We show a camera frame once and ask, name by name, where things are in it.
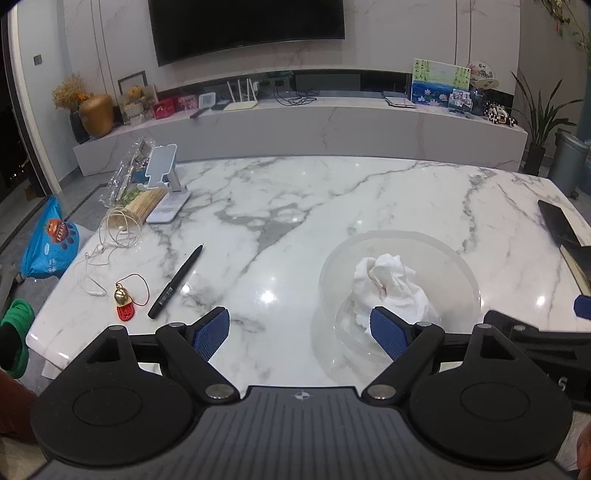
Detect potted green plant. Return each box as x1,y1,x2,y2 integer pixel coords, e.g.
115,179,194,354
510,69,585,176

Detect black cables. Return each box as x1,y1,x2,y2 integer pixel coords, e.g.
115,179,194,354
272,85,320,107

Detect grey media box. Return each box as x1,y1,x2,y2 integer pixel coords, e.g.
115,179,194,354
294,72,361,91

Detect black and white panda toy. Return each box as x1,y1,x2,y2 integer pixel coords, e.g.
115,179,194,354
485,104,518,127

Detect small photo frames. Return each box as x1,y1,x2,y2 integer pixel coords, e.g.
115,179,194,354
448,89,474,117

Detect white phone stand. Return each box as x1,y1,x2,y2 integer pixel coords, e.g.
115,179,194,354
144,144,191,224

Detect gold vase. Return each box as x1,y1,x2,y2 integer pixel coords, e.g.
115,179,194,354
78,93,115,138

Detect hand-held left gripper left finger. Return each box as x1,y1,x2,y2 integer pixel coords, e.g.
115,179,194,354
76,307,241,404

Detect white patterned box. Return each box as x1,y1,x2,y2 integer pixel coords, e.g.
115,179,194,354
121,102,155,125

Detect green slipper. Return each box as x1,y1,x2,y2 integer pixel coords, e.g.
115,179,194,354
0,298,36,379

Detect dark vase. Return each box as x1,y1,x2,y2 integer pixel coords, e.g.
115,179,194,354
69,110,91,145

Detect black pen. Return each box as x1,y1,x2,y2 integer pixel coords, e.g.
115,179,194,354
148,244,204,319

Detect round decorative fan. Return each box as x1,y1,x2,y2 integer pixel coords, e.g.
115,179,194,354
466,62,500,90

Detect clear plastic container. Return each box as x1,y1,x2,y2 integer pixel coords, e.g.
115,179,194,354
105,137,155,206

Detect blue printed bag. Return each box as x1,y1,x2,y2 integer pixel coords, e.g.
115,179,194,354
21,196,80,279

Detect white cloth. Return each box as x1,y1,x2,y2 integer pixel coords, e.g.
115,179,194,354
352,253,443,335

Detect reddish brown cloth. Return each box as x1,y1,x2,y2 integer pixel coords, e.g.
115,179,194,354
0,369,38,446

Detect grey tablet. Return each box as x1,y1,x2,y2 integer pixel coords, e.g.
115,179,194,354
382,91,417,110

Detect dark picture frame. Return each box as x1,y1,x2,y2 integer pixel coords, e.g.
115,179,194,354
117,70,148,100

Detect white router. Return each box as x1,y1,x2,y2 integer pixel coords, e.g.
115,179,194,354
223,78,259,112

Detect grey trash bin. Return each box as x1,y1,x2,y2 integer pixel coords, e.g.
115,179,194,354
547,129,591,195

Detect dried flower bunch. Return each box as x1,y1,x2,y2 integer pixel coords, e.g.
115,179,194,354
52,74,90,112

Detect blue and green painting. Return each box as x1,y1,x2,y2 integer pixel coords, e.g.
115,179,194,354
411,58,471,108

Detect bundle of bamboo skewers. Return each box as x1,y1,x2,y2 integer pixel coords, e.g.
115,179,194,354
107,187,167,229

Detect red charm with gold bell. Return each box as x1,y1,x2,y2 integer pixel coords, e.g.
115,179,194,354
112,274,151,322

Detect clear plastic bowl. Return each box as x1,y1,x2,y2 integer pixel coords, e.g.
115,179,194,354
318,229,482,371

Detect black television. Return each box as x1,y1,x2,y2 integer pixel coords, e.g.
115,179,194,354
148,0,346,68

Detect white earphone cable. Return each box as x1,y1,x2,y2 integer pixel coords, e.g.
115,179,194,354
71,208,141,296

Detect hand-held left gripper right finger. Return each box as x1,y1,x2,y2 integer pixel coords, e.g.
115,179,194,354
361,306,525,404

